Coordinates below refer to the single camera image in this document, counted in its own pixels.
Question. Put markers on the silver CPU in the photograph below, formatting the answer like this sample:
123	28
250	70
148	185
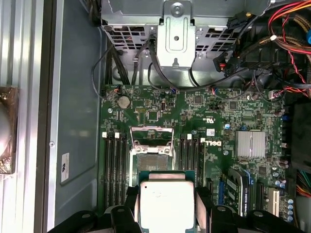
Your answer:
167	204

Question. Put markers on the black power connector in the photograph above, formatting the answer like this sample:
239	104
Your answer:
219	65

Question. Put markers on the green motherboard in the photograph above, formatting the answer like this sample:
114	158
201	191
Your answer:
194	109

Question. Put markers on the black plastic shroud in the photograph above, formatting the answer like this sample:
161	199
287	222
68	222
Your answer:
302	136

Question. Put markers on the black graphics card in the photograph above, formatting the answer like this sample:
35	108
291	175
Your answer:
239	194

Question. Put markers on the white case sticker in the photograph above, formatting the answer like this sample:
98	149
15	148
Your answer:
65	167

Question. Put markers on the black expansion slot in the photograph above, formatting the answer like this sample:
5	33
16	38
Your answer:
261	195
209	187

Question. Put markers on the CPU socket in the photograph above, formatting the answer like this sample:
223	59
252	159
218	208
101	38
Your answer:
153	162

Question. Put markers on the square brown base plate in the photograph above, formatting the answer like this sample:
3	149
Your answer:
15	97

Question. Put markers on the white expansion slot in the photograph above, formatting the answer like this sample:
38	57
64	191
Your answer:
274	202

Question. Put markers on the internal USB port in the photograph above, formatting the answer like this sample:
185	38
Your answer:
164	107

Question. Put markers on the black RAM slot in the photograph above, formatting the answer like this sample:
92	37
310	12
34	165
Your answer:
195	160
118	170
124	170
201	162
112	170
106	170
189	160
183	160

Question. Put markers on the coin cell battery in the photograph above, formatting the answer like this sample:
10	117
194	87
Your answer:
124	102

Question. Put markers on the metal drive cage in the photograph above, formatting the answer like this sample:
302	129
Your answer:
176	24

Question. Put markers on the blue expansion slot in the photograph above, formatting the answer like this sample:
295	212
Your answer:
222	194

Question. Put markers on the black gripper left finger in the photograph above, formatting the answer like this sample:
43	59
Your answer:
116	223

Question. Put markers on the silver power supply unit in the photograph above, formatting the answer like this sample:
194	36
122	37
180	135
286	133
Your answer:
303	218

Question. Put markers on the black PC case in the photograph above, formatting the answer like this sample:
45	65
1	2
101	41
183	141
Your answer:
77	97

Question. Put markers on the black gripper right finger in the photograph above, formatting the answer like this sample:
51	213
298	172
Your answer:
218	223

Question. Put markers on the silver chipset heatsink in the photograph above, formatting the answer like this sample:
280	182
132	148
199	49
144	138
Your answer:
250	144

